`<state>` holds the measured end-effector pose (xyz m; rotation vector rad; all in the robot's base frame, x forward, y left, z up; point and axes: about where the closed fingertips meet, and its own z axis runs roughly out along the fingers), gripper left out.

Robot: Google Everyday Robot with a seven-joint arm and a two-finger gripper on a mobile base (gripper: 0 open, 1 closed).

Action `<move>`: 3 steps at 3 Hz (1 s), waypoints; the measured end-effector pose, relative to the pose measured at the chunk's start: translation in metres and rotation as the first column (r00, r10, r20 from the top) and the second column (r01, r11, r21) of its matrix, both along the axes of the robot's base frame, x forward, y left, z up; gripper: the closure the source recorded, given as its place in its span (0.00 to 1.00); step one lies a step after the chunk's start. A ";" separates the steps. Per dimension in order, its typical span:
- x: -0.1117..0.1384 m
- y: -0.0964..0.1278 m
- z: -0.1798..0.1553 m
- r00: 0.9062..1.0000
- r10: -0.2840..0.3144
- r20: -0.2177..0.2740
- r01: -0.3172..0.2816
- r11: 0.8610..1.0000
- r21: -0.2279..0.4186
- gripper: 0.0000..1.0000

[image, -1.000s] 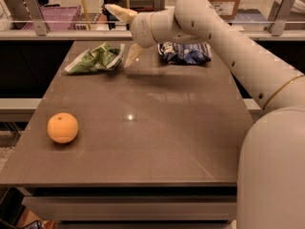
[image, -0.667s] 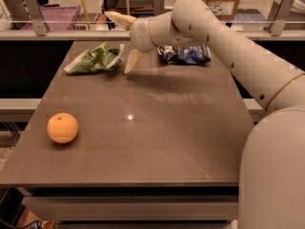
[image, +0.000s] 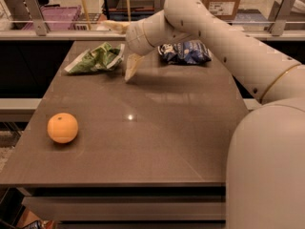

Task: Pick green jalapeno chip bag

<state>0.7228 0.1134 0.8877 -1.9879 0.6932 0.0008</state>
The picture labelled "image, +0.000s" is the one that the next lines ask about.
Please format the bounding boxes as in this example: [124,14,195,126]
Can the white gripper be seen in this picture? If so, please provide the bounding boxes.
[102,19,155,82]

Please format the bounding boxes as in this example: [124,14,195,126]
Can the green jalapeno chip bag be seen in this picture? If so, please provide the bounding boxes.
[65,42,125,75]

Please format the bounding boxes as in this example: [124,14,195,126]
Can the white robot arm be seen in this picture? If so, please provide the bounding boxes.
[104,0,305,229]

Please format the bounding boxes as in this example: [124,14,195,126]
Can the blue chip bag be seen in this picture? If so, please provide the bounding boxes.
[157,40,212,65]

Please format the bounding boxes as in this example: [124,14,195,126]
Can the purple plastic crate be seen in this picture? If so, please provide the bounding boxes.
[21,5,83,31]

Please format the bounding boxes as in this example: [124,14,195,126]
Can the orange fruit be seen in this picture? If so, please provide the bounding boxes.
[47,113,78,144]

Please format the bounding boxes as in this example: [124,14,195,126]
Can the glass railing panel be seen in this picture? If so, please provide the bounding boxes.
[0,20,305,33]

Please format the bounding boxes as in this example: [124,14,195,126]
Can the middle metal railing post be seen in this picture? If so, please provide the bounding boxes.
[153,0,165,12]

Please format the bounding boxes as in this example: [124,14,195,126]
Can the metal railing post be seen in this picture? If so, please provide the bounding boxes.
[153,0,165,12]
[268,0,295,36]
[25,0,49,36]

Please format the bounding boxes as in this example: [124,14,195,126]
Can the yellow broom handle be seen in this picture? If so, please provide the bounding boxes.
[81,0,92,31]

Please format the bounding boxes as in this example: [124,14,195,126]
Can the left metal railing post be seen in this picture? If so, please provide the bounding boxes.
[25,0,49,36]

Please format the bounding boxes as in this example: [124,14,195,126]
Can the right metal railing post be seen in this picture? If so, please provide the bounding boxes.
[268,0,295,36]

